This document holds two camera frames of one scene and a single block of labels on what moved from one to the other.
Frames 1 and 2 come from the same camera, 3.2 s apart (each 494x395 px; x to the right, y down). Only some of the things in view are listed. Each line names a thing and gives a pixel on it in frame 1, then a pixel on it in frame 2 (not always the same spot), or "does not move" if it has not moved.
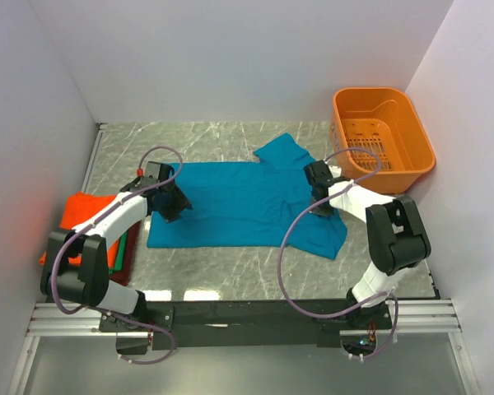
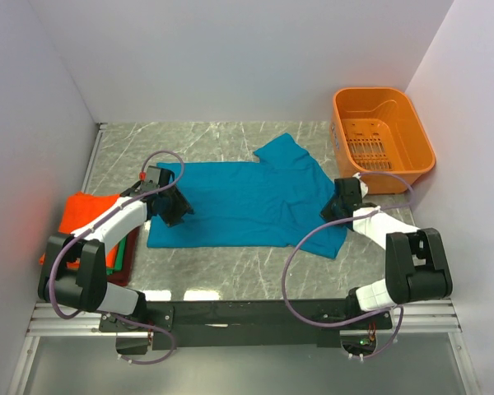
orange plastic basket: (377, 142) does not move
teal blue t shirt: (262, 204) does not move
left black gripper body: (174, 202) does not move
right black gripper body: (323, 210) to (330, 210)
